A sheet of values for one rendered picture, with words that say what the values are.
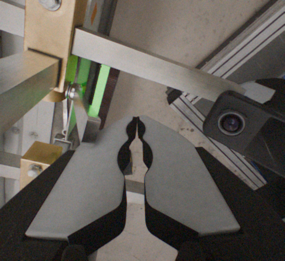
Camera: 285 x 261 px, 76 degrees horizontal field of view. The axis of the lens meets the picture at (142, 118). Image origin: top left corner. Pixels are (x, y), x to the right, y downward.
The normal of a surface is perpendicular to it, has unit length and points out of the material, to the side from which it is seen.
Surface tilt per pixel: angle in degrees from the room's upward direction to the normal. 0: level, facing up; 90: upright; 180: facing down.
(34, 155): 90
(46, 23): 0
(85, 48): 0
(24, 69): 90
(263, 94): 90
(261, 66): 0
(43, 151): 90
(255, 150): 30
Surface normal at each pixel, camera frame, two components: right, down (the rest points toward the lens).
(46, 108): 0.03, 0.49
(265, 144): -0.45, 0.28
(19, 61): 0.33, -0.82
